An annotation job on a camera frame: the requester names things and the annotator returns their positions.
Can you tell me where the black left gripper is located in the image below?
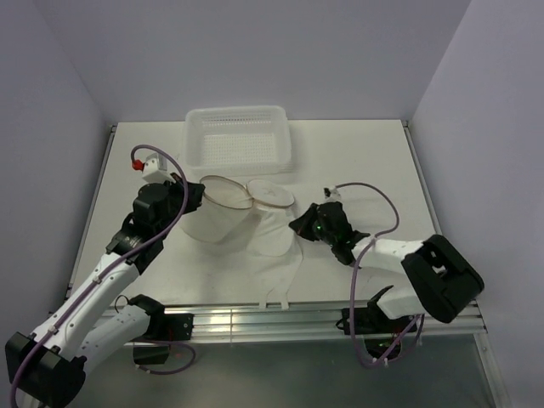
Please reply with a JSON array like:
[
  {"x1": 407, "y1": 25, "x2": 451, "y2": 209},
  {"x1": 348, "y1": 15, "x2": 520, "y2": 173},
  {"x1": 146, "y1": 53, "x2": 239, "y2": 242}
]
[{"x1": 156, "y1": 172, "x2": 204, "y2": 238}]

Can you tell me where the white bra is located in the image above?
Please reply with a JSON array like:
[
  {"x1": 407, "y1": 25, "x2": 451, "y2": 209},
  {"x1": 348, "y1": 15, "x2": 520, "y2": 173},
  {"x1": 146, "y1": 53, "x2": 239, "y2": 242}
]
[{"x1": 246, "y1": 207, "x2": 303, "y2": 309}]

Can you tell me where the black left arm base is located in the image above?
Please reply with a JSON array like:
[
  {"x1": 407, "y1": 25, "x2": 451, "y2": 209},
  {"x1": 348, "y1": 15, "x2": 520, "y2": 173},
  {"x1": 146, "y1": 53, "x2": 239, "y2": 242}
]
[{"x1": 132, "y1": 313, "x2": 195, "y2": 370}]

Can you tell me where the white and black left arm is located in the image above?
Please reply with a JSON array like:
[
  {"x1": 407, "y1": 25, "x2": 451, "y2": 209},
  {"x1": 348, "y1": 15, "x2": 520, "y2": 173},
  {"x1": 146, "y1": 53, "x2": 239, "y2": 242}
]
[{"x1": 5, "y1": 180, "x2": 205, "y2": 407}]

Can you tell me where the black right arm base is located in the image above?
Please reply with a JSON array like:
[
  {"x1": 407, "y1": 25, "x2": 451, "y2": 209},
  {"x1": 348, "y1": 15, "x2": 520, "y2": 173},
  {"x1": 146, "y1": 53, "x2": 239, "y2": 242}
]
[{"x1": 336, "y1": 307, "x2": 413, "y2": 359}]

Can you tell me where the white perforated plastic basket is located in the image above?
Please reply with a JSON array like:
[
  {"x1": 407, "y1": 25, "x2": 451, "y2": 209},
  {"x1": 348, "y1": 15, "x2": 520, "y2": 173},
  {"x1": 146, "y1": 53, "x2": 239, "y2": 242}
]
[{"x1": 179, "y1": 105, "x2": 293, "y2": 177}]

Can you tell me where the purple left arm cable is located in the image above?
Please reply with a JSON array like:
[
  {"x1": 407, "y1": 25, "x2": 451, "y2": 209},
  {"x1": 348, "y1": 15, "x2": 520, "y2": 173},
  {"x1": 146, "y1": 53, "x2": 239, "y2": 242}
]
[{"x1": 9, "y1": 144, "x2": 198, "y2": 400}]

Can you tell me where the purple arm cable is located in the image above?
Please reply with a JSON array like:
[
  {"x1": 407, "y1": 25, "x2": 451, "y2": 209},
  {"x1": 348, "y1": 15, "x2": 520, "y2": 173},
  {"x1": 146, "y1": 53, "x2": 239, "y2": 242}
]
[
  {"x1": 9, "y1": 144, "x2": 198, "y2": 400},
  {"x1": 333, "y1": 182, "x2": 425, "y2": 370}
]

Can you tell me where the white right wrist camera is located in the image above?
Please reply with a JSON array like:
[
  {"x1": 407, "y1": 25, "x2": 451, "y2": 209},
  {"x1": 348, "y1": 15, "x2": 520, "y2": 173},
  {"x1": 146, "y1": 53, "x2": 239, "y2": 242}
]
[{"x1": 323, "y1": 186, "x2": 343, "y2": 203}]

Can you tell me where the aluminium rail frame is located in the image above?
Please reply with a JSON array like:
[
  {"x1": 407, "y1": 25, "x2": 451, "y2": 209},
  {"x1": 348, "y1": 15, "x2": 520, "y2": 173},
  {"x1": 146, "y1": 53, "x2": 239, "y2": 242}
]
[{"x1": 40, "y1": 121, "x2": 511, "y2": 408}]

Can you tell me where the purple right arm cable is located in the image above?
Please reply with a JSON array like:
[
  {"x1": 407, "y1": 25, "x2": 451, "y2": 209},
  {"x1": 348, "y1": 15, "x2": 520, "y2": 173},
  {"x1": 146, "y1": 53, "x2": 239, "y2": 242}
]
[{"x1": 333, "y1": 182, "x2": 425, "y2": 370}]

